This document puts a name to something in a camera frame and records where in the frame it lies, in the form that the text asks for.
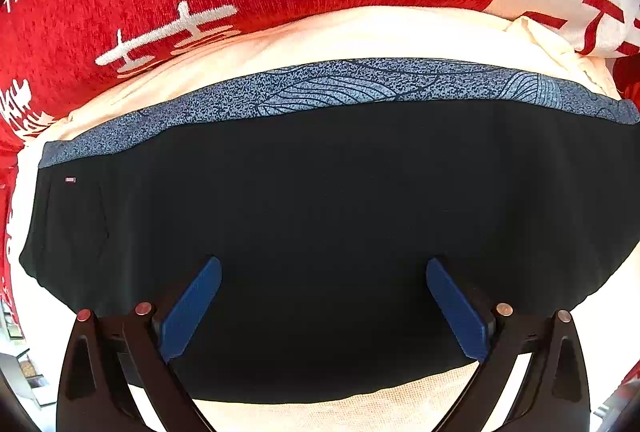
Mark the cream embossed blanket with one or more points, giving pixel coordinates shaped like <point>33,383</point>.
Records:
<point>350,31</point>

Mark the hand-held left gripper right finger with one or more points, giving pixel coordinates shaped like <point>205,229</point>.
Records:
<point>457,312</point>

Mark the black pants with blue waistband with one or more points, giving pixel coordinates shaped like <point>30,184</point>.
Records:
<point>320,212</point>

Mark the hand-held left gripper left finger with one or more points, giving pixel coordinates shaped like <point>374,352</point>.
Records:
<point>192,307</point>

